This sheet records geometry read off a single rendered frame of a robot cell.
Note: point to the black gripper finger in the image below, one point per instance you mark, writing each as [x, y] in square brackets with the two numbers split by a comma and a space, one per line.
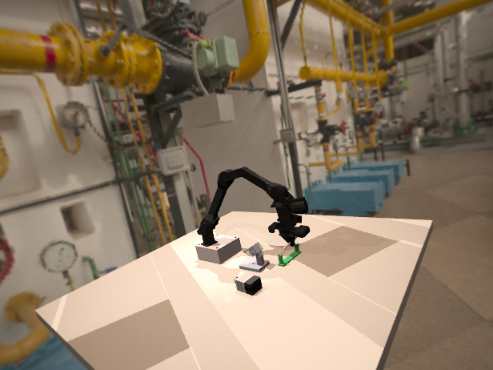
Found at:
[291, 239]
[284, 236]

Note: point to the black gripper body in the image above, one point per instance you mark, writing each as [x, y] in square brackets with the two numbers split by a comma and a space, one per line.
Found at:
[286, 224]

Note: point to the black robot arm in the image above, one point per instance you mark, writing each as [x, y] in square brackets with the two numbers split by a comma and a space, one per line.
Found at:
[283, 201]

